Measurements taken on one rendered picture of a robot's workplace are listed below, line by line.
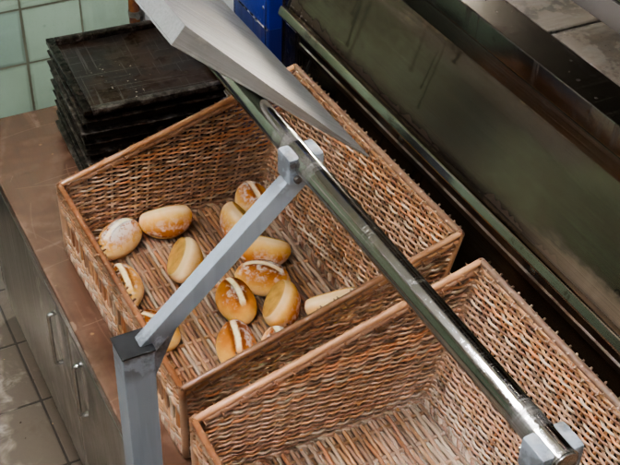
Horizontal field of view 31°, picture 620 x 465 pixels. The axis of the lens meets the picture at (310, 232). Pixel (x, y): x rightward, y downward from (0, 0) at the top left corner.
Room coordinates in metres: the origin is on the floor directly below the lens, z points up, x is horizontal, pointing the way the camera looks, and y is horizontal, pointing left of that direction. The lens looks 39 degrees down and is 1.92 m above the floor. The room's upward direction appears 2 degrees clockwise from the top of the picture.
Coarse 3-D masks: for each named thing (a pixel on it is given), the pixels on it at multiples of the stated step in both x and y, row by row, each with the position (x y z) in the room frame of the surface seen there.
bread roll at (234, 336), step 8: (232, 320) 1.34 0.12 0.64; (240, 320) 1.34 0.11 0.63; (224, 328) 1.32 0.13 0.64; (232, 328) 1.31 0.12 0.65; (240, 328) 1.31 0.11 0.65; (248, 328) 1.32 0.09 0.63; (224, 336) 1.30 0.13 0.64; (232, 336) 1.29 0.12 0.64; (240, 336) 1.30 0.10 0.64; (248, 336) 1.30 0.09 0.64; (216, 344) 1.30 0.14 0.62; (224, 344) 1.29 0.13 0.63; (232, 344) 1.28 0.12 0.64; (240, 344) 1.28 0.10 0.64; (248, 344) 1.29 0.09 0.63; (224, 352) 1.28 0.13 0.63; (232, 352) 1.27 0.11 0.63; (224, 360) 1.27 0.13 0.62; (240, 368) 1.26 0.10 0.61
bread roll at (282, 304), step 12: (276, 288) 1.42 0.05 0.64; (288, 288) 1.40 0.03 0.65; (276, 300) 1.38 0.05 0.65; (288, 300) 1.38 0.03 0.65; (300, 300) 1.41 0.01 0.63; (264, 312) 1.37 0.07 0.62; (276, 312) 1.36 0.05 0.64; (288, 312) 1.36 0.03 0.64; (276, 324) 1.35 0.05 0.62; (288, 324) 1.36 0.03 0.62
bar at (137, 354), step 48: (240, 96) 1.18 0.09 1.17; (288, 144) 1.08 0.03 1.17; (288, 192) 1.05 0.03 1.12; (336, 192) 0.98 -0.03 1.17; (240, 240) 1.02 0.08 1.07; (384, 240) 0.90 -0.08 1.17; (192, 288) 0.99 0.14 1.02; (432, 288) 0.84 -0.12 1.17; (144, 336) 0.97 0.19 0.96; (144, 384) 0.95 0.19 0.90; (480, 384) 0.72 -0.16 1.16; (144, 432) 0.94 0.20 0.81; (528, 432) 0.66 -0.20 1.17
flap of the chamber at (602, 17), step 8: (576, 0) 1.02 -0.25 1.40; (584, 0) 1.01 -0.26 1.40; (592, 0) 1.00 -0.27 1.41; (600, 0) 0.99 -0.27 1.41; (608, 0) 0.99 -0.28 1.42; (584, 8) 1.01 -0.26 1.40; (592, 8) 1.00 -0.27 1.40; (600, 8) 0.99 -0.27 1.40; (608, 8) 0.98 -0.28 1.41; (616, 8) 0.97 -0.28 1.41; (600, 16) 0.99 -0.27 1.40; (608, 16) 0.98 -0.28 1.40; (616, 16) 0.97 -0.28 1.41; (608, 24) 0.97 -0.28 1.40; (616, 24) 0.97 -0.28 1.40
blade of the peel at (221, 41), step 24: (144, 0) 1.20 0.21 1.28; (168, 0) 1.35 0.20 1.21; (192, 0) 1.47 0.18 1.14; (216, 0) 1.62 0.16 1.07; (168, 24) 1.14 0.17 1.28; (192, 24) 1.30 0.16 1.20; (216, 24) 1.42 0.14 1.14; (240, 24) 1.56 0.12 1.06; (192, 48) 1.13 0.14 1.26; (216, 48) 1.14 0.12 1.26; (240, 48) 1.36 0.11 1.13; (264, 48) 1.50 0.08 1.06; (240, 72) 1.15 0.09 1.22; (264, 72) 1.31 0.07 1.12; (288, 72) 1.44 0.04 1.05; (264, 96) 1.17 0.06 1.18; (288, 96) 1.26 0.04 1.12; (312, 96) 1.38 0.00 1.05; (312, 120) 1.20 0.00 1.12
